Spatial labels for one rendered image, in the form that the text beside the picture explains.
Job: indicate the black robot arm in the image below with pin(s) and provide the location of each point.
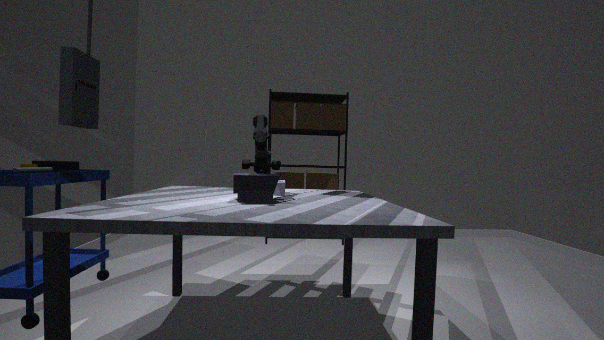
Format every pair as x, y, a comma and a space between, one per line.
261, 135

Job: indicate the grey switch panel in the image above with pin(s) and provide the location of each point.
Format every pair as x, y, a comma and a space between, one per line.
251, 187

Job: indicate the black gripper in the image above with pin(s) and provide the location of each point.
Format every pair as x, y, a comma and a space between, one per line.
276, 164

